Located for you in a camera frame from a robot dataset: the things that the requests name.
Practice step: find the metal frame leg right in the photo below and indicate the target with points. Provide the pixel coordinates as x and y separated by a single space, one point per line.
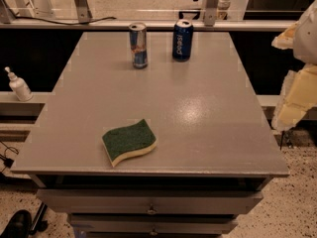
210 12

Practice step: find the black shoe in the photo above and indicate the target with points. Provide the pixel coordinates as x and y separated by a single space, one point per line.
18 226

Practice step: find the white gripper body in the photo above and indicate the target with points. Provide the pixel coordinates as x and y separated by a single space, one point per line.
306 42

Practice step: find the redbull can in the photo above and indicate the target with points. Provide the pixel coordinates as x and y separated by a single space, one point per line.
138 44

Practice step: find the grey drawer cabinet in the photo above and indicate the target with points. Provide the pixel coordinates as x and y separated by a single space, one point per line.
211 131

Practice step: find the lower drawer with knob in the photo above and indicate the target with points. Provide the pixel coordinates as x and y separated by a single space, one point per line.
155 224

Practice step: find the metal frame leg left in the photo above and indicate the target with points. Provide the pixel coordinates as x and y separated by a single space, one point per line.
83 11

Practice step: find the white pump bottle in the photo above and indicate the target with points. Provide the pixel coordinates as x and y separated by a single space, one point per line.
19 86

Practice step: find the upper drawer with knob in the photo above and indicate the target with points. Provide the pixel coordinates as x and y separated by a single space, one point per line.
149 202

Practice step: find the metal frame leg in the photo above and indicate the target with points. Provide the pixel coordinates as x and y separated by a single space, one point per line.
210 12
83 11

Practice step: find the green and yellow sponge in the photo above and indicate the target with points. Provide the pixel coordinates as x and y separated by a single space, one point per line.
128 142

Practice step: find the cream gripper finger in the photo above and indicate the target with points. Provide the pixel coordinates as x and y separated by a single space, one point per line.
297 96
284 40

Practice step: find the drawer with knob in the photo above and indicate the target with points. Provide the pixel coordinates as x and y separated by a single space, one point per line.
149 202
155 224

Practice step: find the blue pepsi can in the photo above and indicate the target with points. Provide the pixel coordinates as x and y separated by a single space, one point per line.
182 40

